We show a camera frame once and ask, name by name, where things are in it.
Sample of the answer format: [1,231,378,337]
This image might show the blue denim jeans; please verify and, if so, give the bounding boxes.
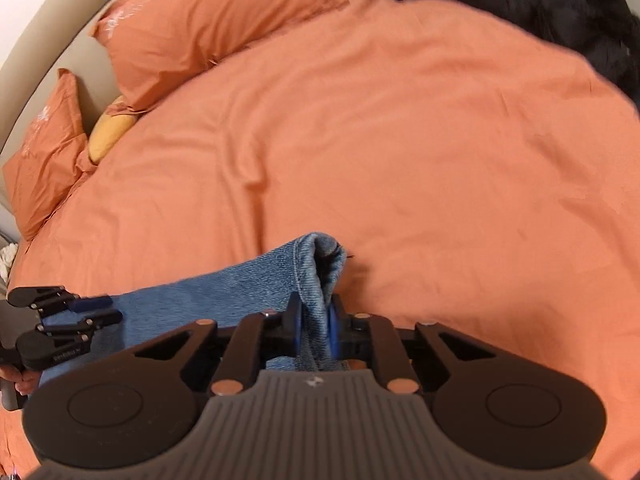
[41,232,347,382]

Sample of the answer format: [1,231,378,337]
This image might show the black clothing pile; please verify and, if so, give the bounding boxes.
[374,0,640,111]

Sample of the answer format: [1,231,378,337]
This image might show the person's left hand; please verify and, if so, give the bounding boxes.
[0,365,41,396]

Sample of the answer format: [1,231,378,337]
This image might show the white crumpled cloth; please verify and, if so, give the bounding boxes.
[0,243,18,285]

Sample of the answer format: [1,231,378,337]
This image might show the orange pillow near window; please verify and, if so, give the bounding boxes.
[3,68,96,240]

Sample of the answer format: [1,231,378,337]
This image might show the yellow small cushion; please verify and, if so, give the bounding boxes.
[88,96,138,165]

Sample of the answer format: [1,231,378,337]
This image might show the orange bed sheet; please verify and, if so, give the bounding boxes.
[12,0,639,479]

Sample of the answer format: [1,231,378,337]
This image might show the beige upholstered headboard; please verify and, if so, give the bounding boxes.
[0,0,202,162]

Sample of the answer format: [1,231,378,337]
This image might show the orange pillow far side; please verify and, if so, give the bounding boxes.
[91,0,342,114]

